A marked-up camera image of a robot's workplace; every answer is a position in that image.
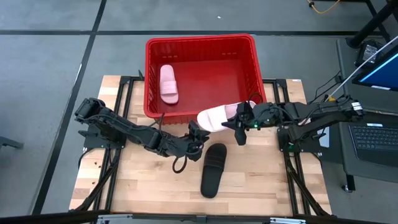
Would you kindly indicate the black laptop keyboard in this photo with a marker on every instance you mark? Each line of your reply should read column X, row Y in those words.
column 373, row 140

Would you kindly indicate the silver metal bracket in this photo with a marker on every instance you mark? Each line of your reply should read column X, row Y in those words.
column 287, row 221
column 113, row 219

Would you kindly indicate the cart caster wheel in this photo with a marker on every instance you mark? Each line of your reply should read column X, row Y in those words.
column 346, row 187

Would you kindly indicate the pale pink slide sandal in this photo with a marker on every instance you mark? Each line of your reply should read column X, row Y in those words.
column 169, row 84
column 214, row 118

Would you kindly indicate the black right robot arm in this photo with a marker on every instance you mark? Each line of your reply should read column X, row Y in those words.
column 329, row 113

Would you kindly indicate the black table edge rail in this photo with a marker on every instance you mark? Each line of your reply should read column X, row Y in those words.
column 31, row 219

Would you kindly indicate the computer monitor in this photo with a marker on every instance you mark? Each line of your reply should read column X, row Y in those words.
column 385, row 74

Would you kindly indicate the black power adapter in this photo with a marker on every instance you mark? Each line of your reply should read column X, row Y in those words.
column 368, row 51

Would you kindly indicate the grey floor object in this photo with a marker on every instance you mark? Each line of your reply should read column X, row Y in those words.
column 9, row 142

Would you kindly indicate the black slide sandal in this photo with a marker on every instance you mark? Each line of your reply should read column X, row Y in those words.
column 213, row 174

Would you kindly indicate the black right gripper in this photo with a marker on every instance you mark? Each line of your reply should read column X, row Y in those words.
column 264, row 116

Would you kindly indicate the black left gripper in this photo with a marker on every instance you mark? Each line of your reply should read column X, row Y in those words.
column 186, row 147

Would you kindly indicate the red plastic bin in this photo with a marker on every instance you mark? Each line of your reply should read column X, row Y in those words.
column 211, row 81

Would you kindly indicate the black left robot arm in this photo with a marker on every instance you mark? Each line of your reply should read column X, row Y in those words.
column 121, row 129

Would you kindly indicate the black stand pole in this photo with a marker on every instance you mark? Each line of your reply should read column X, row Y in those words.
column 370, row 26

